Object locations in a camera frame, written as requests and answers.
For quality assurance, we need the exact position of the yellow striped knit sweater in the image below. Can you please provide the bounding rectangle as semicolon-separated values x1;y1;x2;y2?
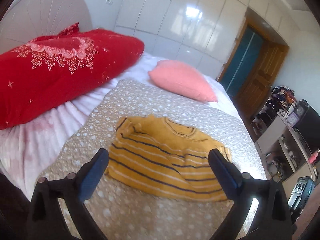
106;115;232;202

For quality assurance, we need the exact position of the pile of clothes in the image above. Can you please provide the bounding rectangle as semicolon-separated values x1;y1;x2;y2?
271;86;297;110

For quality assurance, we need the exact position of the pink bottle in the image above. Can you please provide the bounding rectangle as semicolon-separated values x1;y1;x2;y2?
308;149;319;164

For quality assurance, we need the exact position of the white shelf unit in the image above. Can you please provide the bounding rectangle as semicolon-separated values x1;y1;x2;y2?
250;99;318;182

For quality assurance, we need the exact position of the black television screen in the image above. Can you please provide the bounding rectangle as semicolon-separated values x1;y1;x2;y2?
295;106;320;153

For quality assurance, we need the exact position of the pink white fluffy blanket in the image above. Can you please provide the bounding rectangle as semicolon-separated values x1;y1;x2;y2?
0;52;245;196

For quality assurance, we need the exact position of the beige white-spotted quilt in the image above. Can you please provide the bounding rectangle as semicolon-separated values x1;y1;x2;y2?
43;80;265;239

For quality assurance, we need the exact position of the small desk clock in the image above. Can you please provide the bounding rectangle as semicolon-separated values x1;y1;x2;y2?
294;99;309;119

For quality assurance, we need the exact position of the brown wooden door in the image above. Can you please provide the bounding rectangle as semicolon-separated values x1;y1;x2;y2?
236;39;290;119

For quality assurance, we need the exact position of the red floral pillow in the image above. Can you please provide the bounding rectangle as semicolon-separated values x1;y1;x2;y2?
1;23;144;129

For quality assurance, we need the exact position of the pink cushion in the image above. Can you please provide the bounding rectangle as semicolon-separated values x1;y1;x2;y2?
148;60;218;102

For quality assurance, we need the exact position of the white glossy wardrobe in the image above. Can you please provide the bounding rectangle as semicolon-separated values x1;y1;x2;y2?
115;0;282;79

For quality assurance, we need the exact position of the white round headboard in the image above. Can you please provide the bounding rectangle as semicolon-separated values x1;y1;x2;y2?
1;0;93;54

